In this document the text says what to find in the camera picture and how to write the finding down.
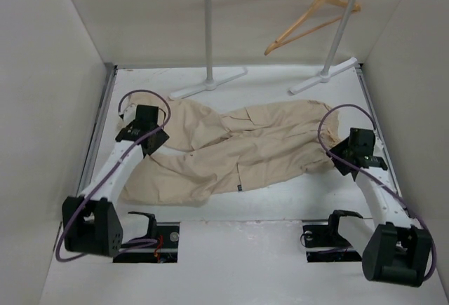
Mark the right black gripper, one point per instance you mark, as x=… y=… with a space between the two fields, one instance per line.
x=338 y=148

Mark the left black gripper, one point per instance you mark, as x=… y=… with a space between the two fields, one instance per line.
x=161 y=139

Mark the beige trousers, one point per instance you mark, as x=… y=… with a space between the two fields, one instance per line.
x=241 y=150

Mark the wooden clothes hanger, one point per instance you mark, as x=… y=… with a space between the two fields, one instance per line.
x=308 y=21

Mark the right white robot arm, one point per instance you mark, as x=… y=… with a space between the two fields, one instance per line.
x=393 y=250

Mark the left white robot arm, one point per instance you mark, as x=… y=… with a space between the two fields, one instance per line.
x=92 y=225

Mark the white clothes rack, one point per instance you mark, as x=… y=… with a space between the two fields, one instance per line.
x=324 y=76

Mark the right aluminium rail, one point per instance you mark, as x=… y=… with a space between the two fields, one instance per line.
x=371 y=109

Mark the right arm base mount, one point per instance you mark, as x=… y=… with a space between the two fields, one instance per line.
x=323 y=245

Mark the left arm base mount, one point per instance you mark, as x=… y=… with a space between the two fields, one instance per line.
x=163 y=250

